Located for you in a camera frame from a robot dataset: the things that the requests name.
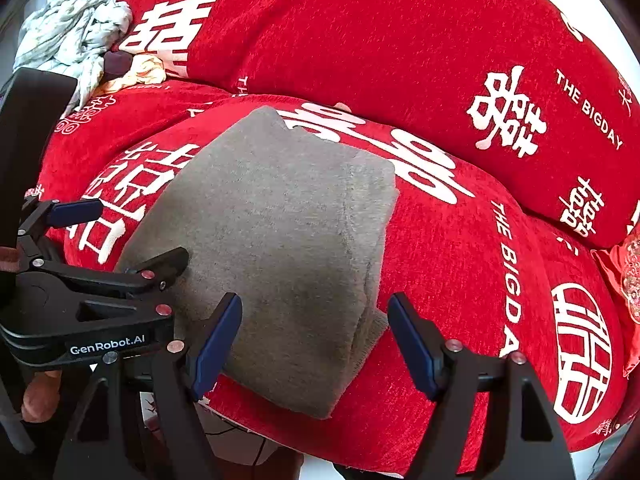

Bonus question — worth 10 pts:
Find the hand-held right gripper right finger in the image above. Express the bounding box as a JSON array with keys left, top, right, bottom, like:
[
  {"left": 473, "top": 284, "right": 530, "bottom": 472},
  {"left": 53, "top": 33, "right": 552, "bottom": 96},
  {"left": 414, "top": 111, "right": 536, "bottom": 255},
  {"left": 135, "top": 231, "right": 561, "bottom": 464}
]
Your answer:
[{"left": 387, "top": 292, "right": 576, "bottom": 480}]

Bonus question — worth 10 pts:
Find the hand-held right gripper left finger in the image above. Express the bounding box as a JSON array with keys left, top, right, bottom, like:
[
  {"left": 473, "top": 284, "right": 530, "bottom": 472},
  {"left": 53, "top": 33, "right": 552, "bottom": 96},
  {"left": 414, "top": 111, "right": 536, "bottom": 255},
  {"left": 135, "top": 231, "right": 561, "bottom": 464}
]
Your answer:
[{"left": 52, "top": 291, "right": 244, "bottom": 480}]

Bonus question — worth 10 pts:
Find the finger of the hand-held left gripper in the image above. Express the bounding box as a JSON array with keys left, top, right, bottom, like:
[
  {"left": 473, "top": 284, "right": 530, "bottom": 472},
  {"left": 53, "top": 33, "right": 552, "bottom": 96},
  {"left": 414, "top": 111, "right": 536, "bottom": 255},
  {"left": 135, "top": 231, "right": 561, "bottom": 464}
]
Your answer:
[
  {"left": 17, "top": 197, "right": 104, "bottom": 268},
  {"left": 125, "top": 247, "right": 190, "bottom": 291}
]

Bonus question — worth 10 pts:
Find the grey knit sweater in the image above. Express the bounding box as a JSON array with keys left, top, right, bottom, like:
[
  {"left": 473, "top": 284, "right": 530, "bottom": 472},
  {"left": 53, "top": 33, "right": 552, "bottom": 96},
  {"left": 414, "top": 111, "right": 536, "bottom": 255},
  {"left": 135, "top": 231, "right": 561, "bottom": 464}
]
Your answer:
[{"left": 115, "top": 106, "right": 401, "bottom": 420}]

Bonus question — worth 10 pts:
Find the person's left hand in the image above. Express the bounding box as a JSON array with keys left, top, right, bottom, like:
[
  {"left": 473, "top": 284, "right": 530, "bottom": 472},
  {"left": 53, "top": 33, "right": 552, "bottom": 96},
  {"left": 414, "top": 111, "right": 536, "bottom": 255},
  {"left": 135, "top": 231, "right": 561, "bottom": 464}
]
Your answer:
[{"left": 21, "top": 369, "right": 63, "bottom": 423}]

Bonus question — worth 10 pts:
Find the dark purple cloth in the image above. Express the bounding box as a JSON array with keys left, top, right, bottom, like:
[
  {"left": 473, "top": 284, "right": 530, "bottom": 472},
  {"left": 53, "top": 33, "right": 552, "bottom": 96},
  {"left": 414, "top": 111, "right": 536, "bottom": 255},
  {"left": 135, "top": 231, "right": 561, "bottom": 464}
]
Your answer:
[{"left": 102, "top": 50, "right": 133, "bottom": 83}]

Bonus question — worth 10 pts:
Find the cream crumpled cloth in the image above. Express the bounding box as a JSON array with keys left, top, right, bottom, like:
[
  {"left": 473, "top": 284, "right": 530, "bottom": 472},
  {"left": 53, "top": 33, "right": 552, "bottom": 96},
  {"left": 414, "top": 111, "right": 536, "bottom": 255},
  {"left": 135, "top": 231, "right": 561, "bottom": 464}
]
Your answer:
[{"left": 92, "top": 54, "right": 167, "bottom": 96}]

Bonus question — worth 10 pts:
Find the pale floral cloth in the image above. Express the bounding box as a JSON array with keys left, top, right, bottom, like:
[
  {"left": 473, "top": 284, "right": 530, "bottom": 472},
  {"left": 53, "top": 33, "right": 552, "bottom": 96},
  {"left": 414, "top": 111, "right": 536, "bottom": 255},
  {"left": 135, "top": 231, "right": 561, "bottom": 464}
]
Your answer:
[{"left": 14, "top": 0, "right": 133, "bottom": 118}]

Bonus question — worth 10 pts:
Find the red embroidered cushion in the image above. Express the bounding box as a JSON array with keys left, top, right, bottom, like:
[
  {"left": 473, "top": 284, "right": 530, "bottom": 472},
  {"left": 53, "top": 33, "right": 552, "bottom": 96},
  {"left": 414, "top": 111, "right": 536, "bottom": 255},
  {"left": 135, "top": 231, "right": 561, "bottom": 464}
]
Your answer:
[{"left": 590, "top": 225, "right": 640, "bottom": 376}]

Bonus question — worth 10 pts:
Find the red printed blanket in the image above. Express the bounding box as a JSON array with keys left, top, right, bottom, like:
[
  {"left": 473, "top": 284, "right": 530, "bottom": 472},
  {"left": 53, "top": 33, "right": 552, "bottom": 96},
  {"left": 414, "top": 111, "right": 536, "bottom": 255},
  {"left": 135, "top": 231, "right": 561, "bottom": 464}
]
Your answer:
[{"left": 37, "top": 0, "right": 640, "bottom": 476}]

